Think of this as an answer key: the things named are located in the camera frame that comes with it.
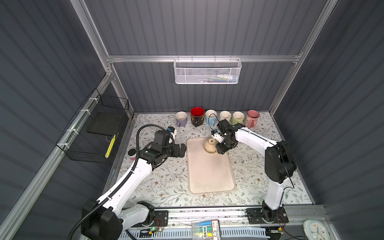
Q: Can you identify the white ceramic mug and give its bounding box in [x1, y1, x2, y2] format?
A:
[219, 111, 232, 123]

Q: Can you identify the light green mug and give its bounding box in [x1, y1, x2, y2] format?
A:
[232, 112, 245, 125]

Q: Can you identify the light blue mug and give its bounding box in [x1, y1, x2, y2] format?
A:
[206, 110, 217, 127]

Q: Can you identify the pink ceramic mug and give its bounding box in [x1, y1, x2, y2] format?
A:
[245, 110, 260, 129]

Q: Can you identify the black floral mug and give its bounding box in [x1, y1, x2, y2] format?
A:
[190, 107, 205, 127]

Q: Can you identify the purple ceramic mug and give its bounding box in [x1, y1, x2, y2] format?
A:
[176, 112, 188, 128]

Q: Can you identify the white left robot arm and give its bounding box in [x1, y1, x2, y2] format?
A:
[67, 127, 179, 240]

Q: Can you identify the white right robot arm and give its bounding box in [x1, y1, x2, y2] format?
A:
[211, 120, 297, 224]

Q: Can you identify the beige plastic tray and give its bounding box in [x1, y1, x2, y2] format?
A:
[187, 138, 235, 194]

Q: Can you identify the clear box of markers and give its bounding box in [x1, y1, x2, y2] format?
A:
[192, 219, 222, 240]

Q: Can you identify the white analog clock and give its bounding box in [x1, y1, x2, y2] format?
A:
[303, 220, 331, 240]

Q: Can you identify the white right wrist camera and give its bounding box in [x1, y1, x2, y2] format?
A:
[211, 129, 224, 143]

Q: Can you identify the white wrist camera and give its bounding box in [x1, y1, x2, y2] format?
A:
[211, 129, 224, 143]
[168, 126, 177, 139]

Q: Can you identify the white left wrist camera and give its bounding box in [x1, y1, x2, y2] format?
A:
[168, 126, 177, 139]

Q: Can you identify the white wire basket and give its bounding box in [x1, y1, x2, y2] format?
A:
[173, 57, 242, 85]

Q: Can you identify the black wire basket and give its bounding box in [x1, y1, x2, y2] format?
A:
[57, 90, 130, 164]

